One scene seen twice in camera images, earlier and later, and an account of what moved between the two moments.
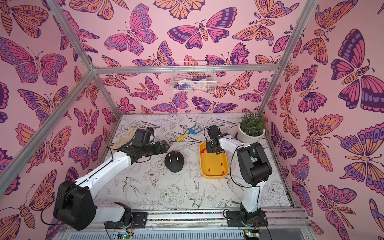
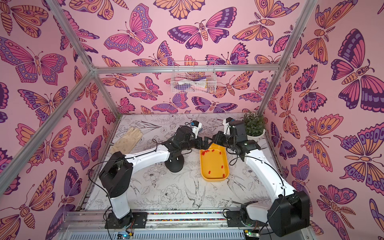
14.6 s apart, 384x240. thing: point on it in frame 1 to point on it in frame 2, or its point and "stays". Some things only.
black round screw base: (174, 161) stays
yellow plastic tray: (213, 166) stays
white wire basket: (193, 77) stays
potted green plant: (250, 127) stays
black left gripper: (158, 149) to (198, 140)
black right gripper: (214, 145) to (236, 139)
